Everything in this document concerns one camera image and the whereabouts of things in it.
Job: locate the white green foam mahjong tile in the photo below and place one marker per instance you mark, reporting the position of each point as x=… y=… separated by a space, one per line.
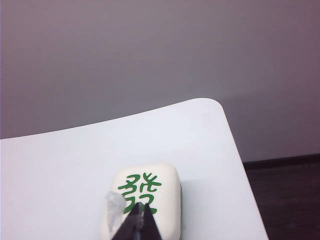
x=142 y=185

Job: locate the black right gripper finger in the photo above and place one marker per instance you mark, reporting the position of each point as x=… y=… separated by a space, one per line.
x=128 y=227

